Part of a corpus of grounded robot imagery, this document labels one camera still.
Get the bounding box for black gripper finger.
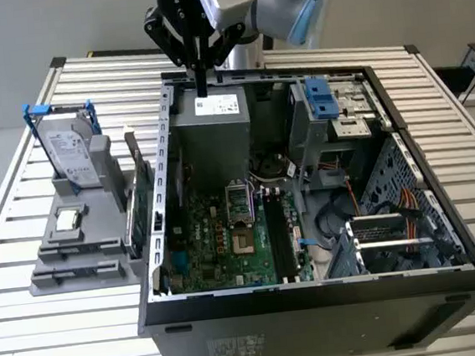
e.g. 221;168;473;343
142;4;204;103
195;23;252;98

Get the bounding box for RAM slot with white clip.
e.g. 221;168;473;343
276;187;303;284
266;188;292;286

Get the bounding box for grey power supply unit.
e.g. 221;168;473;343
168;82;258;193

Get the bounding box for blue plastic drive latch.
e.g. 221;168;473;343
303;75;340;121

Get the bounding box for metal drive cage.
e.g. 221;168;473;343
286;69;395;191

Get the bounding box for hard disk in blue carrier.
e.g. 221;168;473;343
22;96;105;194

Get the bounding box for metal socket cover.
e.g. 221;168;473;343
223;178;255;227

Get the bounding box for green graphics card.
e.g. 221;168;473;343
115;129;163;260

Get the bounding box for grey parts rack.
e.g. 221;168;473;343
14;129;164;298

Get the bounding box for CPU socket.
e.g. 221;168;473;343
229;225;257;258

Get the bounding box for silver CPU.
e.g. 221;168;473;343
53;207;86;235

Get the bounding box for green motherboard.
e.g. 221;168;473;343
161;178;316;297

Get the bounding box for metal disk bay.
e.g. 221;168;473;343
320;202;470;282

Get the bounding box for black open PC case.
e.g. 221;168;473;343
112;41;475;356

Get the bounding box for yellow white power wire bundle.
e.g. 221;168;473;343
248;164;293;186

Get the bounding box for wire locking lever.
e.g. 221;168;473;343
245;179;257;224

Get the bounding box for orange red power wires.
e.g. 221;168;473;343
318;156;361;224

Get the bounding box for thick black cable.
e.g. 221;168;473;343
312;199;346;252

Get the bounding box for orange yellow flat wire bundle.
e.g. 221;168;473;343
397;185;426;255

